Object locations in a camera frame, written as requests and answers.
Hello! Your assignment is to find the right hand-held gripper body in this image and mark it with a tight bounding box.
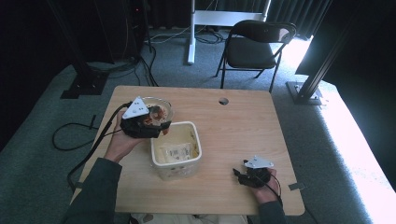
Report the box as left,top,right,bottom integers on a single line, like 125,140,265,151
245,155,276,189

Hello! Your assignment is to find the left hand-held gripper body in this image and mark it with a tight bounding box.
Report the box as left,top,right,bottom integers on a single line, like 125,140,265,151
120,95,163,140

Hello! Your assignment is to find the person's left hand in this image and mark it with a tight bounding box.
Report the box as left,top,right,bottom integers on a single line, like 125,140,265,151
104,110,148,163

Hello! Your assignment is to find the person's right hand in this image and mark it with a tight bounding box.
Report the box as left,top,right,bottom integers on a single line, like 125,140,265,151
248,167,281,205

